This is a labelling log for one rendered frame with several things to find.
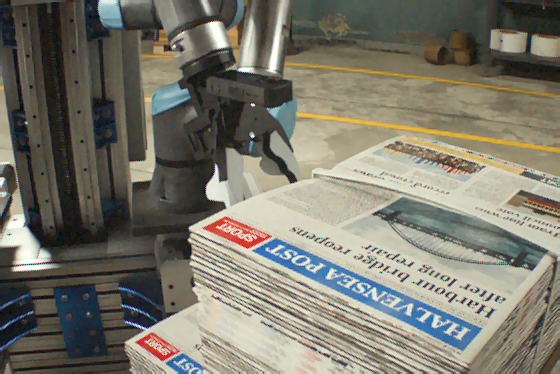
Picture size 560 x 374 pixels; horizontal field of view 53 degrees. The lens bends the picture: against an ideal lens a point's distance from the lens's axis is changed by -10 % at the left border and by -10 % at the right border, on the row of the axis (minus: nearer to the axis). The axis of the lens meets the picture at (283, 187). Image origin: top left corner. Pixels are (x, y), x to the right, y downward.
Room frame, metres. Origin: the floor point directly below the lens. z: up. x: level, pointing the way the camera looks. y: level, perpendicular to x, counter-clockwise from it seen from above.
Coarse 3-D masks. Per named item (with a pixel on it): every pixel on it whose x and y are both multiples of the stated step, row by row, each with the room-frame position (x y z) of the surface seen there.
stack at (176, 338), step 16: (176, 320) 0.67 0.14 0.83; (192, 320) 0.67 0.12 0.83; (144, 336) 0.63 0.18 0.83; (160, 336) 0.63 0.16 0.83; (176, 336) 0.63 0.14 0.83; (192, 336) 0.64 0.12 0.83; (128, 352) 0.62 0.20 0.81; (144, 352) 0.60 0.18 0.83; (160, 352) 0.60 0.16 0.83; (176, 352) 0.60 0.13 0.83; (192, 352) 0.60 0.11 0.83; (144, 368) 0.60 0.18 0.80; (160, 368) 0.57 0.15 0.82; (176, 368) 0.57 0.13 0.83; (192, 368) 0.57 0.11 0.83
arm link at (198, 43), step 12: (204, 24) 0.76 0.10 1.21; (216, 24) 0.77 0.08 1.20; (180, 36) 0.76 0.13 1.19; (192, 36) 0.76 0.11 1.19; (204, 36) 0.76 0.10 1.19; (216, 36) 0.76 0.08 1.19; (228, 36) 0.79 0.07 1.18; (180, 48) 0.76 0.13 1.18; (192, 48) 0.75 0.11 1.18; (204, 48) 0.75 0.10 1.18; (216, 48) 0.75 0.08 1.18; (228, 48) 0.77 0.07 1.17; (180, 60) 0.76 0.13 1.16; (192, 60) 0.75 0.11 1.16
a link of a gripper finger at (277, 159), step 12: (276, 132) 0.76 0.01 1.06; (264, 144) 0.75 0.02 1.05; (276, 144) 0.75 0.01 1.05; (264, 156) 0.77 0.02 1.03; (276, 156) 0.74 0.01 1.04; (288, 156) 0.75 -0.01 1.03; (264, 168) 0.78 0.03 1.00; (276, 168) 0.77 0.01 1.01; (288, 168) 0.74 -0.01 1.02; (288, 180) 0.75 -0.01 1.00; (300, 180) 0.74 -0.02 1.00
